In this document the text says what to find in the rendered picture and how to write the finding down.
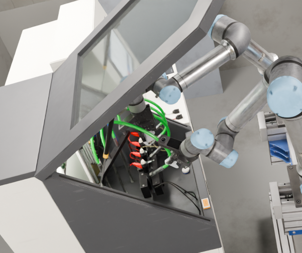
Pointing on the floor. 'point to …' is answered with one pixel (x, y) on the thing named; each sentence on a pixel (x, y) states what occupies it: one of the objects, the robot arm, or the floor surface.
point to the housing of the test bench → (23, 154)
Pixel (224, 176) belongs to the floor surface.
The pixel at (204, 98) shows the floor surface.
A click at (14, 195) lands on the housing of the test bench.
